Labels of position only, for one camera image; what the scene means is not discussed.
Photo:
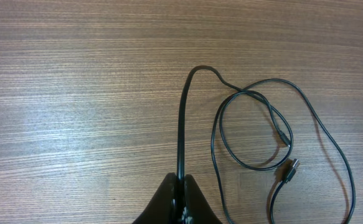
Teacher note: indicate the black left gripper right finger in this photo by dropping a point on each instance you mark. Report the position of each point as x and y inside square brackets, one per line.
[198, 210]

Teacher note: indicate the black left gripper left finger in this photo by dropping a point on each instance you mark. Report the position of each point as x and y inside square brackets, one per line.
[160, 209]

